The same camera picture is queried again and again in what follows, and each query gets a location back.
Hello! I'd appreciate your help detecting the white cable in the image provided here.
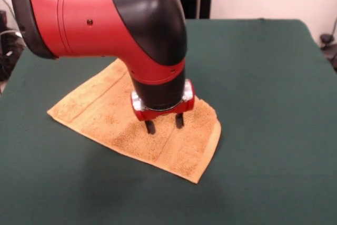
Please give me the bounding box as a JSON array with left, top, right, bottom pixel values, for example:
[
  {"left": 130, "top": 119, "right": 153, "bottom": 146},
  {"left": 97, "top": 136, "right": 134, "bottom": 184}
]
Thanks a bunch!
[{"left": 0, "top": 30, "right": 23, "bottom": 42}]

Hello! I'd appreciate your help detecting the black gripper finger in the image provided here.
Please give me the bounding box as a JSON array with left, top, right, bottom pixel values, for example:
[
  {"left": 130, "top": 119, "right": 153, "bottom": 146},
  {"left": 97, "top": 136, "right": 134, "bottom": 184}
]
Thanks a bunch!
[
  {"left": 144, "top": 120, "right": 157, "bottom": 134},
  {"left": 174, "top": 113, "right": 185, "bottom": 130}
]

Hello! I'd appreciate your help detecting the tan towel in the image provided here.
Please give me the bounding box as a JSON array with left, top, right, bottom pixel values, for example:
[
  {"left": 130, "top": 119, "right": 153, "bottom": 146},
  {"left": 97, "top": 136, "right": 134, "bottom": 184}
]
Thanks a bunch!
[{"left": 46, "top": 60, "right": 222, "bottom": 184}]

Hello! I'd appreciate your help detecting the dark green table cloth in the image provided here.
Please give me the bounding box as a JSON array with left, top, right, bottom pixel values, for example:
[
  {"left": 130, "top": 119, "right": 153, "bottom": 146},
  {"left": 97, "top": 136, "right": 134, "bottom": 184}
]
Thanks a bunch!
[{"left": 0, "top": 18, "right": 337, "bottom": 225}]

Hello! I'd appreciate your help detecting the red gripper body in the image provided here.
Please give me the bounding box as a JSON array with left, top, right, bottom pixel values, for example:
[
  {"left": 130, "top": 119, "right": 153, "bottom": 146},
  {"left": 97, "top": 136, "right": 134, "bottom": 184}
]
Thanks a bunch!
[{"left": 131, "top": 78, "right": 196, "bottom": 123}]

